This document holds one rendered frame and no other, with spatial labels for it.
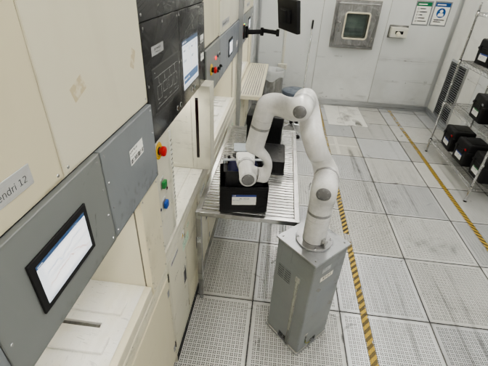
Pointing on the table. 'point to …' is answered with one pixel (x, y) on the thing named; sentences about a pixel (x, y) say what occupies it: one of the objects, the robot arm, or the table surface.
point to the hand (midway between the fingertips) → (244, 150)
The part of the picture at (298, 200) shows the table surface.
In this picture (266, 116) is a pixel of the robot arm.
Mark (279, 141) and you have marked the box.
